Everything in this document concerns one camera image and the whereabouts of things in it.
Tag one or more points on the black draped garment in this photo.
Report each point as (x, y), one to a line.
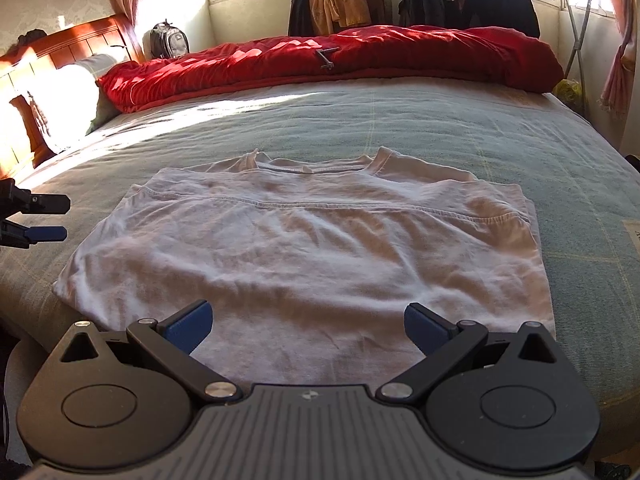
(300, 15)

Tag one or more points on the wooden headboard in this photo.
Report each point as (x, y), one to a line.
(80, 40)

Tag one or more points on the white pillow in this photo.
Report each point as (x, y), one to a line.
(60, 95)

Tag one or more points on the red quilt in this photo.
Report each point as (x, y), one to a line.
(350, 55)

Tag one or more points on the black coat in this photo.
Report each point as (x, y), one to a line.
(500, 2)

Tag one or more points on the grey black backpack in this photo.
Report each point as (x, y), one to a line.
(170, 42)

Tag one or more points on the white printed t-shirt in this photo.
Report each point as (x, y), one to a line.
(310, 260)

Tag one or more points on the yellow plastic bag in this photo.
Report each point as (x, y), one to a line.
(570, 92)

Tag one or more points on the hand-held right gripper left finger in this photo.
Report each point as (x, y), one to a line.
(187, 325)

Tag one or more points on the dark cloth lump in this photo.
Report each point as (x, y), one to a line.
(31, 37)

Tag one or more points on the metal clothes drying rack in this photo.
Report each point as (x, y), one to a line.
(575, 42)

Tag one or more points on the small metal clamp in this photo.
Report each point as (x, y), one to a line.
(327, 60)

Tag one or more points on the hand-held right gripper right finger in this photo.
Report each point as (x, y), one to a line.
(430, 327)

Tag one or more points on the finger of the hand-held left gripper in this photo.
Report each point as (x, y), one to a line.
(45, 204)
(47, 234)

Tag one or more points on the small dark hanging garment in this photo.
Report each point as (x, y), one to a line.
(406, 10)

